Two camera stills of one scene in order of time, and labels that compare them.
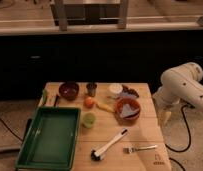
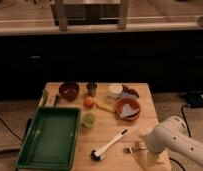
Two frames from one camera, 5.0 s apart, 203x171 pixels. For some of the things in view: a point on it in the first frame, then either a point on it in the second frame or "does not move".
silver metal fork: (130, 150) does not move
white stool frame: (63, 17) does not move
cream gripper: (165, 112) -> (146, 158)
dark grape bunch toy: (130, 91) does not move
